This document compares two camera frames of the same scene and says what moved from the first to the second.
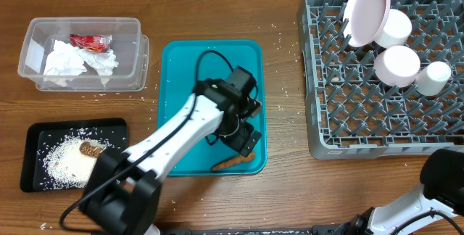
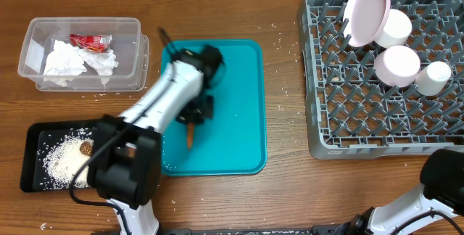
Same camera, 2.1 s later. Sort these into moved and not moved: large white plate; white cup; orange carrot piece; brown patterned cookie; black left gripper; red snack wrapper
Moved: orange carrot piece; black left gripper
Not moved: red snack wrapper; brown patterned cookie; large white plate; white cup
